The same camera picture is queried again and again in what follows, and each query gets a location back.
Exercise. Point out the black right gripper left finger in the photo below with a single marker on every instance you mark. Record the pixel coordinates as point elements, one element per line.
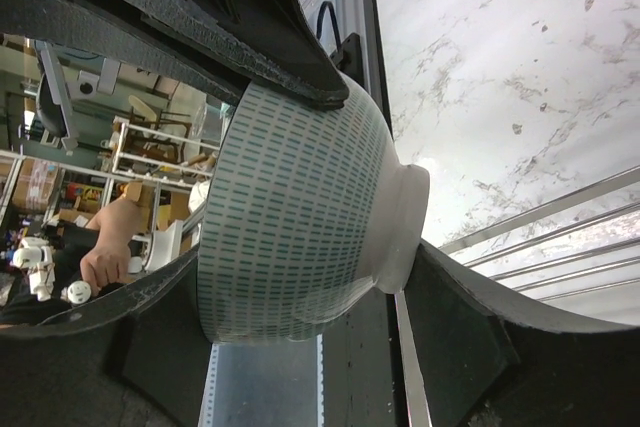
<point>135,357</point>

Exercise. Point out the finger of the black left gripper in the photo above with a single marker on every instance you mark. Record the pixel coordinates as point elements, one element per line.
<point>216,46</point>

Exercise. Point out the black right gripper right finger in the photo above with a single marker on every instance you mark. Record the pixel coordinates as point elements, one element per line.
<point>490,356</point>

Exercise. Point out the chrome wire dish rack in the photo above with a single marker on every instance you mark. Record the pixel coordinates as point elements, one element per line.
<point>583,242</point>

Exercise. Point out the celadon green bowl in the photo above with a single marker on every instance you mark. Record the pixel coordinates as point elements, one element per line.
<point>306,213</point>

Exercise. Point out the white background shelving rack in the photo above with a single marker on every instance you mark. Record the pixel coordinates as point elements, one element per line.
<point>164,152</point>

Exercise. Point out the bystander hand in background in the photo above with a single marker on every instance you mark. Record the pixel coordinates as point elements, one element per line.
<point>107,263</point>

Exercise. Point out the cardboard boxes in background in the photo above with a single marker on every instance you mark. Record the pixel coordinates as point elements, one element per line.
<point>35,186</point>

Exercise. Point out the aluminium frame rail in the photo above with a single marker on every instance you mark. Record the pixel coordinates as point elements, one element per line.
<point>349,32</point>

